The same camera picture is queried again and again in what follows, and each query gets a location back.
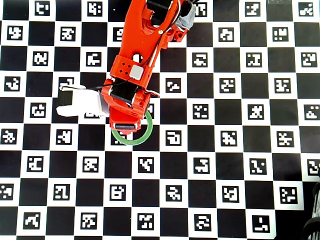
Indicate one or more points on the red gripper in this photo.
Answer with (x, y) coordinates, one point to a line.
(124, 126)

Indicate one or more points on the red robot arm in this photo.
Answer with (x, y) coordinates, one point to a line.
(140, 37)

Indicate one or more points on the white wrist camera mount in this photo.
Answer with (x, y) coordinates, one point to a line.
(87, 102)

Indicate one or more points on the black white marker checkerboard mat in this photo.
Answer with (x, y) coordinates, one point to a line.
(225, 162)

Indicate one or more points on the grey square module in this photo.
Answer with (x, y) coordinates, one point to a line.
(136, 72)

